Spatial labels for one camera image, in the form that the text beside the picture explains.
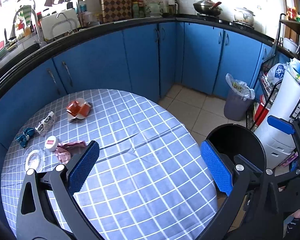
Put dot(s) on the tall chrome faucet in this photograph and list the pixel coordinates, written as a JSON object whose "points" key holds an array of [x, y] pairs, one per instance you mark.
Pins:
{"points": [[38, 30]]}

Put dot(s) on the green lidded jar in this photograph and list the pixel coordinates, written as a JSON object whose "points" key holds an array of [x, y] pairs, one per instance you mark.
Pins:
{"points": [[136, 10]]}

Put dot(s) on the white blue-printed plastic bag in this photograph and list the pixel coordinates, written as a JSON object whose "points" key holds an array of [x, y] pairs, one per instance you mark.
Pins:
{"points": [[277, 73]]}

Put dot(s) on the steel pot with lid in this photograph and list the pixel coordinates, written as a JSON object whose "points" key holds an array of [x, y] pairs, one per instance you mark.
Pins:
{"points": [[243, 17]]}

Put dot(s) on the green striped cloth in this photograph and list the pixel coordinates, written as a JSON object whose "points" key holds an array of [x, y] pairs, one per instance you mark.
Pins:
{"points": [[26, 15]]}

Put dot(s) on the black gas stove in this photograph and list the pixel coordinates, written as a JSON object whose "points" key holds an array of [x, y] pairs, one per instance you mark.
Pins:
{"points": [[225, 20]]}

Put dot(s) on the steel wok with lid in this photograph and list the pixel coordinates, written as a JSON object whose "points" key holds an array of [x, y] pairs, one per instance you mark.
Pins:
{"points": [[207, 7]]}

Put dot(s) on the grey waste bin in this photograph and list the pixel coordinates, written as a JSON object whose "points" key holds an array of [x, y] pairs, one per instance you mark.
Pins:
{"points": [[235, 110]]}

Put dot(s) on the pink wrapper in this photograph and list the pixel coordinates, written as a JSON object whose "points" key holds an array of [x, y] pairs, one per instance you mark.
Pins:
{"points": [[65, 153]]}

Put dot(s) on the clear plastic bin liner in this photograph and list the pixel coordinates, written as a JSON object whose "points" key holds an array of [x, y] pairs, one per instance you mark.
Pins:
{"points": [[240, 87]]}

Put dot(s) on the chequered wooden cutting board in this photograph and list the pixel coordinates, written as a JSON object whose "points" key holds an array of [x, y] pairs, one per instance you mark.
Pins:
{"points": [[116, 1]]}

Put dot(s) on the pale green kettle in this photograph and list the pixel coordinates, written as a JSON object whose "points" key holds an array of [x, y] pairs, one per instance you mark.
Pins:
{"points": [[152, 8]]}

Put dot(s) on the pink packet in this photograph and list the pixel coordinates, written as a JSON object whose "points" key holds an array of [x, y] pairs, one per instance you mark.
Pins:
{"points": [[290, 158]]}

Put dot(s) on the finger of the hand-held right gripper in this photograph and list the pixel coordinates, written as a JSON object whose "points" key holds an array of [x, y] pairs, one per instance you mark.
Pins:
{"points": [[290, 181], [280, 125]]}

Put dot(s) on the blue kitchen cabinet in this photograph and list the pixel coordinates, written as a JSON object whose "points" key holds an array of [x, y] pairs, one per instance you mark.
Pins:
{"points": [[140, 55]]}

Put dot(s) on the round table checked blue cloth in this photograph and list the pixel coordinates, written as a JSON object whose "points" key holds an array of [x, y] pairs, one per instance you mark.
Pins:
{"points": [[140, 170]]}

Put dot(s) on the person's patterned clothing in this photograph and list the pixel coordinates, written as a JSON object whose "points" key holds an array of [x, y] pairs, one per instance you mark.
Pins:
{"points": [[291, 226]]}

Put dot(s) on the white dish rack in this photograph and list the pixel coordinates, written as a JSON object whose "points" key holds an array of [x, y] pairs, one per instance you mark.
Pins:
{"points": [[48, 27]]}

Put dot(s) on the clear plastic lid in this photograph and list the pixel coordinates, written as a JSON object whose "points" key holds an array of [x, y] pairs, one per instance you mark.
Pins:
{"points": [[33, 160]]}

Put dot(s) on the small chrome faucet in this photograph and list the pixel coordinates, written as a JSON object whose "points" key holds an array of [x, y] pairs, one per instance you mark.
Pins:
{"points": [[69, 23]]}

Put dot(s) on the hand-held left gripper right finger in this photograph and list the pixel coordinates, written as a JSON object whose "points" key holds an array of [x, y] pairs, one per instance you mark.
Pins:
{"points": [[216, 168]]}

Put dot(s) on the silver blister pack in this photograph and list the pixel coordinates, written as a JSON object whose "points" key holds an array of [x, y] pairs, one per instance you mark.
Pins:
{"points": [[45, 123]]}

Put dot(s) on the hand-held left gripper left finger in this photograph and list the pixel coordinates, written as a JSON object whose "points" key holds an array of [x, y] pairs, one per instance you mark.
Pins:
{"points": [[85, 166]]}

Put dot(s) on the orange carton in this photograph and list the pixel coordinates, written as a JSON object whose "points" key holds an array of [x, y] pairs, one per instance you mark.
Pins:
{"points": [[77, 107]]}

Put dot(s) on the red plastic container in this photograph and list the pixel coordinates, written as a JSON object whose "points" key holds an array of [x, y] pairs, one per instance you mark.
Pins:
{"points": [[261, 110]]}

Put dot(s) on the teal wrapper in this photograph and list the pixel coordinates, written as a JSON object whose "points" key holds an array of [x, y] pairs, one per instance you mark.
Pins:
{"points": [[25, 136]]}

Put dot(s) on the white red-labelled jar lid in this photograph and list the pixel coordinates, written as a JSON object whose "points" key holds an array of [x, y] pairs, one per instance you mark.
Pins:
{"points": [[51, 143]]}

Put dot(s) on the black trash bin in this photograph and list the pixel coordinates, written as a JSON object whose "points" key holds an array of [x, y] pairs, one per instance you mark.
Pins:
{"points": [[230, 140]]}

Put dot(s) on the white plastic appliance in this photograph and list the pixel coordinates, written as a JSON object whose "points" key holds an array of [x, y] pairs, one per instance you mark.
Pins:
{"points": [[277, 120]]}

